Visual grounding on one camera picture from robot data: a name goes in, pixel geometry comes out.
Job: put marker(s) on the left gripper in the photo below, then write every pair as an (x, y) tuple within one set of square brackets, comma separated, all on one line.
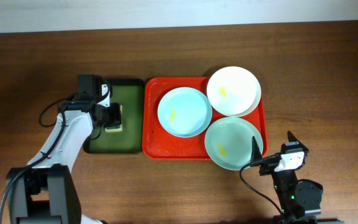
[(114, 115)]

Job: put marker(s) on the dark green tray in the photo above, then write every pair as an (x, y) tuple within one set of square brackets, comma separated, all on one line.
[(130, 94)]

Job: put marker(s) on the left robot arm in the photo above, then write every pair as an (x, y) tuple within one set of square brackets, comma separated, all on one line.
[(43, 190)]

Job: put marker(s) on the light blue plate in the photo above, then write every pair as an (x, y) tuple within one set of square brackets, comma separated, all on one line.
[(184, 112)]

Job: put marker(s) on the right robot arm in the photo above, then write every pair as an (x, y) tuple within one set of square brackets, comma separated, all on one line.
[(299, 198)]

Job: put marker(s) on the light green plate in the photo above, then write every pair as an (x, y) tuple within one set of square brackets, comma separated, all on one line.
[(228, 142)]

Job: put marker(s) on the yellow green sponge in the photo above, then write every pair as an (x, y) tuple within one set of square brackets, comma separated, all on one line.
[(115, 128)]

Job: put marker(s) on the red plastic tray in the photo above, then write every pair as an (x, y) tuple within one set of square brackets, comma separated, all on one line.
[(156, 142)]

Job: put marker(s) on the white plate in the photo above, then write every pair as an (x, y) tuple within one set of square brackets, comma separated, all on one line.
[(233, 91)]

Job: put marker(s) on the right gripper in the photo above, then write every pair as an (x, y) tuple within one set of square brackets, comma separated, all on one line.
[(302, 150)]

